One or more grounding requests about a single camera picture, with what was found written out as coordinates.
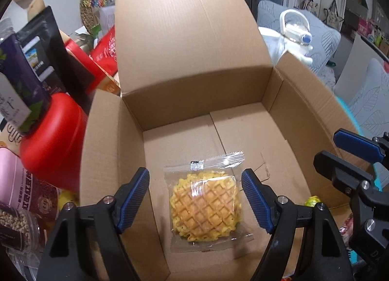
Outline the white water bottle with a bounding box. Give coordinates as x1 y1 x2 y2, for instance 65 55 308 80
258 9 314 64

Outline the cardboard box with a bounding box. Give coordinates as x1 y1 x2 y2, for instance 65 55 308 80
80 0 362 281

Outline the cluttered shelf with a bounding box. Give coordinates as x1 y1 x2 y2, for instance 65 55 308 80
346 8 389 57

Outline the cluster of clear plastic jars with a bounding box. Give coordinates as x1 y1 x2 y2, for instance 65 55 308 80
0 170 63 253

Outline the clear waffle packet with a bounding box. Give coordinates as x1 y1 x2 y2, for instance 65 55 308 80
162 151 255 254

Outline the red gift bag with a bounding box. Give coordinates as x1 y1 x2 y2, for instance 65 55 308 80
89 24 120 78

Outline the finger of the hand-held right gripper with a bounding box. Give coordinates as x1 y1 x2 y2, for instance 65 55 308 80
333 128 389 166
313 150 389 233

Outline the yellow foil candy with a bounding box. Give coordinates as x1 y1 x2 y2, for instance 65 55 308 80
304 196 322 209

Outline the yellow lemon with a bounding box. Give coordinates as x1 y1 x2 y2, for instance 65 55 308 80
58 191 80 210

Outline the black pouch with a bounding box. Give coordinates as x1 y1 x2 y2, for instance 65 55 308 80
15 6 92 114

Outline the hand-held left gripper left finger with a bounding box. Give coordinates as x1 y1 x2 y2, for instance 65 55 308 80
36 167 151 281

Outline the red bottle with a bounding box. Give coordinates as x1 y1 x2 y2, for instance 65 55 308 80
19 93 88 193

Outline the grey leaf print cushion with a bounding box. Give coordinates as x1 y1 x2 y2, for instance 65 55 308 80
257 0 342 90
346 58 389 139

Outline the red orange carton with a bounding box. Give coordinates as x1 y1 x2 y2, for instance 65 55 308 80
65 40 121 96

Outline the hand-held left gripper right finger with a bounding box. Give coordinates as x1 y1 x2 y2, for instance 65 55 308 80
241 169 353 281

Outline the pink bottle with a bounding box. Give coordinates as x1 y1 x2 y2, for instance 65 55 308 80
0 147 29 205

